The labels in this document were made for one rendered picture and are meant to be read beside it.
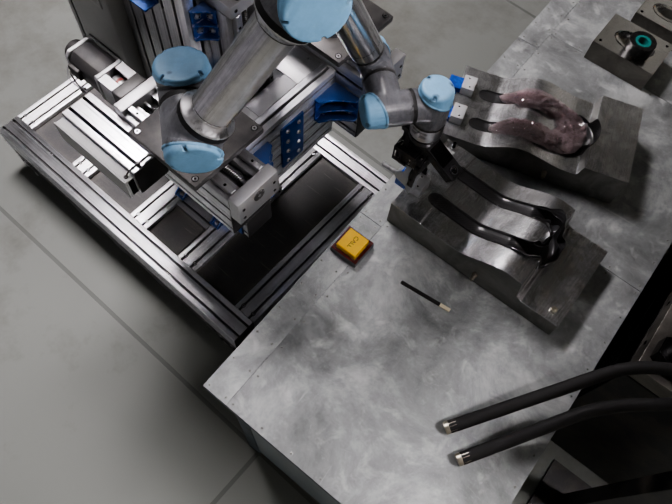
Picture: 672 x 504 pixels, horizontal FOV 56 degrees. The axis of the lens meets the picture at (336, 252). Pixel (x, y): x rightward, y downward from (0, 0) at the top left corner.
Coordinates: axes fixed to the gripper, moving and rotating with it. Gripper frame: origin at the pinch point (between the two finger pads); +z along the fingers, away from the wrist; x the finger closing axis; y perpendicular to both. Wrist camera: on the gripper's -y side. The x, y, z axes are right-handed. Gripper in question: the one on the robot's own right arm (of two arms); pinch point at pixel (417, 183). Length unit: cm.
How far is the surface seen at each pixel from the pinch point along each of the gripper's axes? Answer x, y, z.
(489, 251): 4.9, -24.6, -0.7
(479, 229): -0.4, -19.2, 2.3
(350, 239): 20.6, 5.0, 6.7
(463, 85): -36.2, 9.2, 2.2
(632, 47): -80, -22, 1
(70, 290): 69, 94, 90
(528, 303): 7.6, -39.3, 4.4
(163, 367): 68, 46, 90
